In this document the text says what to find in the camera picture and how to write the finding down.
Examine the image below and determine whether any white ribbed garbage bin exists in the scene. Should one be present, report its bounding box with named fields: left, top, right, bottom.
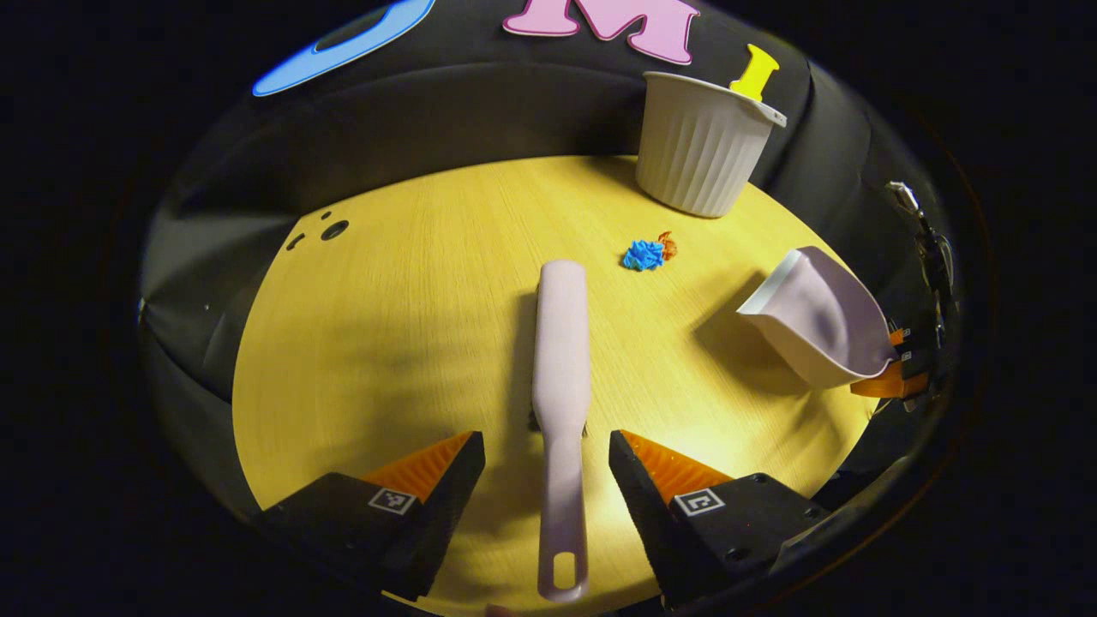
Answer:
left=635, top=71, right=788, bottom=219

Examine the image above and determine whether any pink dustpan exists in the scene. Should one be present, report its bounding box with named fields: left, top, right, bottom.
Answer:
left=737, top=246, right=897, bottom=390

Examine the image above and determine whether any black backdrop cloth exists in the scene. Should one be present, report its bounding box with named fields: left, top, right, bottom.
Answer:
left=137, top=0, right=961, bottom=549

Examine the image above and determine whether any blue paper ball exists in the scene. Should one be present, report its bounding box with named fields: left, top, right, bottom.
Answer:
left=622, top=239, right=666, bottom=273

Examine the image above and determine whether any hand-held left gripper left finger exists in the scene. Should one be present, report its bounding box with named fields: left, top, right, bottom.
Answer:
left=257, top=431, right=487, bottom=602

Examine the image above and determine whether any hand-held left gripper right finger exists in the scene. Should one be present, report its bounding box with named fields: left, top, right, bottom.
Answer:
left=608, top=430, right=832, bottom=611

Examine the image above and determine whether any small pink broom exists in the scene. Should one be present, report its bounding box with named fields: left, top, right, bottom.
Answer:
left=531, top=260, right=591, bottom=603

